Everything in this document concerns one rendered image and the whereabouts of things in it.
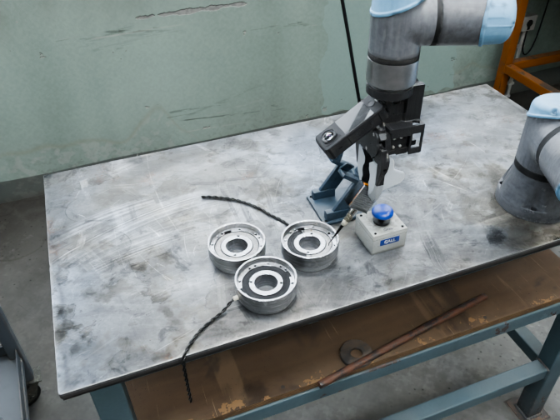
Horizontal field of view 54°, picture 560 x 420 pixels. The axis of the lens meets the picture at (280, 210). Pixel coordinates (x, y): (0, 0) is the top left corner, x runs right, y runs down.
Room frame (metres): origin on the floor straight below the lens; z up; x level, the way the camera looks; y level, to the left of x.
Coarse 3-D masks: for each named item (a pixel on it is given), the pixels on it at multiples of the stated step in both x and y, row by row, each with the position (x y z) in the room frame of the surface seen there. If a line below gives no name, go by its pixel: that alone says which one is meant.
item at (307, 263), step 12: (288, 228) 0.77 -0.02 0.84; (312, 228) 0.78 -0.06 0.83; (324, 228) 0.78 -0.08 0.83; (300, 240) 0.75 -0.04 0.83; (312, 240) 0.76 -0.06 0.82; (324, 240) 0.75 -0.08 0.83; (336, 240) 0.74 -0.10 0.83; (288, 252) 0.71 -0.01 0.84; (312, 252) 0.71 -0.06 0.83; (336, 252) 0.72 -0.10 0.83; (300, 264) 0.69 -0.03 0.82; (312, 264) 0.69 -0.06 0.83; (324, 264) 0.69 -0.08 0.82
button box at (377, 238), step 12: (360, 216) 0.79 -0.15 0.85; (372, 216) 0.79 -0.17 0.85; (396, 216) 0.79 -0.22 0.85; (360, 228) 0.78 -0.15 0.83; (372, 228) 0.76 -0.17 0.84; (384, 228) 0.76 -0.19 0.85; (396, 228) 0.76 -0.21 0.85; (372, 240) 0.74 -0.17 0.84; (384, 240) 0.74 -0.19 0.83; (396, 240) 0.75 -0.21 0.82; (372, 252) 0.74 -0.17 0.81
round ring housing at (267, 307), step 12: (252, 264) 0.69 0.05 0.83; (264, 264) 0.69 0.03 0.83; (276, 264) 0.69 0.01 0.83; (288, 264) 0.67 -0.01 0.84; (240, 276) 0.66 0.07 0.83; (252, 276) 0.66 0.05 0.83; (264, 276) 0.66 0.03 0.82; (276, 276) 0.66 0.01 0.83; (252, 288) 0.63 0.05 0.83; (276, 288) 0.63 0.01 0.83; (288, 288) 0.63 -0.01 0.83; (240, 300) 0.61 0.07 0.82; (252, 300) 0.60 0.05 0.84; (264, 300) 0.59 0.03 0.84; (276, 300) 0.59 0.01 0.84; (288, 300) 0.61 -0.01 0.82; (264, 312) 0.60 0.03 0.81; (276, 312) 0.60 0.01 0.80
